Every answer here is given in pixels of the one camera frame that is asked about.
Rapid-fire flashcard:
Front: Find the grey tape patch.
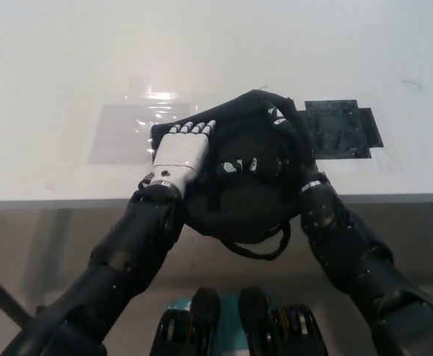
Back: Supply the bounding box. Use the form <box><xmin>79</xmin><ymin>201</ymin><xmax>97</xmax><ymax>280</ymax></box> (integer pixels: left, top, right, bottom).
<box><xmin>87</xmin><ymin>103</ymin><xmax>192</xmax><ymax>165</ymax></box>

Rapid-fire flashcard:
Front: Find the robot legs black teal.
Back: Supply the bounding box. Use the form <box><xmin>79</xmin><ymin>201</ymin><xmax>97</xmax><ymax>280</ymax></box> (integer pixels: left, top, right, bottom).
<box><xmin>153</xmin><ymin>286</ymin><xmax>331</xmax><ymax>356</ymax></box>

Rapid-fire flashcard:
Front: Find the black tape patch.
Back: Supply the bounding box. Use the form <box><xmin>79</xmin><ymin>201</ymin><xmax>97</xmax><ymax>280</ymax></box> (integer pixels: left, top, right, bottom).
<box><xmin>303</xmin><ymin>98</ymin><xmax>385</xmax><ymax>161</ymax></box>

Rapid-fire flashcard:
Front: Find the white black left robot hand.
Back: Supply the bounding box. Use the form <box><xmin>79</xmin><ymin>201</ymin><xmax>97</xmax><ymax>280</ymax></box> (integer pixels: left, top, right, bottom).
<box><xmin>151</xmin><ymin>119</ymin><xmax>218</xmax><ymax>188</ymax></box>

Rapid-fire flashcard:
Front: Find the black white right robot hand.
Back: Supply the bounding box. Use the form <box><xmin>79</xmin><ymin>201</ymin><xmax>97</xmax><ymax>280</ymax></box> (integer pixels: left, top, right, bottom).
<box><xmin>218</xmin><ymin>99</ymin><xmax>323</xmax><ymax>188</ymax></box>

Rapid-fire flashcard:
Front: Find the black table leg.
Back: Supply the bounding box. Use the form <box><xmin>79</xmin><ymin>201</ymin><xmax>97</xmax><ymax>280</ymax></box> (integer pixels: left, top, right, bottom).
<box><xmin>0</xmin><ymin>261</ymin><xmax>45</xmax><ymax>323</ymax></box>

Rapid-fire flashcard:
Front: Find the black soft travel bag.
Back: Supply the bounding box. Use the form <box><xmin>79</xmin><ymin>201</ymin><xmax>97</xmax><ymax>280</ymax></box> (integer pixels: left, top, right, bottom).
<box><xmin>148</xmin><ymin>88</ymin><xmax>324</xmax><ymax>261</ymax></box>

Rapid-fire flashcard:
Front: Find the clear plastic film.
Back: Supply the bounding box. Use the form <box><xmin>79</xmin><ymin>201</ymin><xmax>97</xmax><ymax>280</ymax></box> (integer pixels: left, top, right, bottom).
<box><xmin>126</xmin><ymin>73</ymin><xmax>192</xmax><ymax>131</ymax></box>

